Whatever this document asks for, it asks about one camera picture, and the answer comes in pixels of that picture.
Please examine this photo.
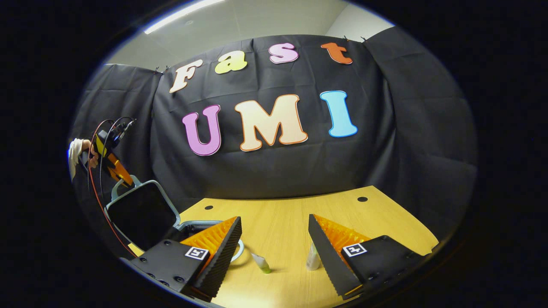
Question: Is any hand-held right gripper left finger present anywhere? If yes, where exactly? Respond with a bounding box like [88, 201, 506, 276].
[128, 216, 243, 300]

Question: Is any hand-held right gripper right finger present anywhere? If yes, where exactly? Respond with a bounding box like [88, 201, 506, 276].
[308, 213, 429, 300]

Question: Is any silver white squeeze tube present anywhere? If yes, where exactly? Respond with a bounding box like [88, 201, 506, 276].
[306, 242, 322, 271]

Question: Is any white tube with green cap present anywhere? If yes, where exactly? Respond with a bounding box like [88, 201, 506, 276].
[251, 252, 272, 275]

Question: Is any light blue suitcase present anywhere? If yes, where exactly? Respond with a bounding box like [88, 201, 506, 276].
[104, 175, 245, 264]

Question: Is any black cable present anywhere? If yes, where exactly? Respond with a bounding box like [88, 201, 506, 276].
[98, 115, 137, 189]

